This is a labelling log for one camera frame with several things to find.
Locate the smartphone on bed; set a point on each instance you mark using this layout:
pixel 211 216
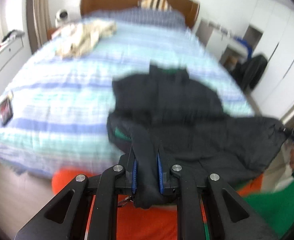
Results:
pixel 6 112

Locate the white desk unit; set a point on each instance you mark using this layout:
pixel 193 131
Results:
pixel 229 48

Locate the blue plaid duvet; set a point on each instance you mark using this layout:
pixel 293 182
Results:
pixel 168 19

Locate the white wardrobe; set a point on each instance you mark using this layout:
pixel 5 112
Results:
pixel 276 22

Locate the white security camera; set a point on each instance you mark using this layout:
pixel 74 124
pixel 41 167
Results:
pixel 61 17

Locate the black puffer jacket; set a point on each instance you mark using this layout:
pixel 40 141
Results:
pixel 167 112

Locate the striped beige pillow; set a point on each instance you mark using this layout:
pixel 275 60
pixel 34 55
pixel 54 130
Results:
pixel 157 5

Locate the green garment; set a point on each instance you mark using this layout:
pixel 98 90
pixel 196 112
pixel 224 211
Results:
pixel 227 215

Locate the white drawer cabinet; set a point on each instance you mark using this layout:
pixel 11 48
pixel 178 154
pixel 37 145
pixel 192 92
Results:
pixel 12 55

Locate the striped blue bed sheet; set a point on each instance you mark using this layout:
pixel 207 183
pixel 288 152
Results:
pixel 60 106

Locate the orange trousers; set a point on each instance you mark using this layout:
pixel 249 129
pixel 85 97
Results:
pixel 132 223

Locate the beige curtain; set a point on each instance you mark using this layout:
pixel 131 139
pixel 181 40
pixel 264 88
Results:
pixel 38 23

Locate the black backpack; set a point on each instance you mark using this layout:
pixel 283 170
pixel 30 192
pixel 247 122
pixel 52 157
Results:
pixel 248 74

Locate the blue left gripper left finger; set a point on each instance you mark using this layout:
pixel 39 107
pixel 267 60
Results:
pixel 134 176

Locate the cream fleece blanket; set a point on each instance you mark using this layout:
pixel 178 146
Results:
pixel 79 39

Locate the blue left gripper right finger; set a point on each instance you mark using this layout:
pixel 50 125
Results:
pixel 160 174

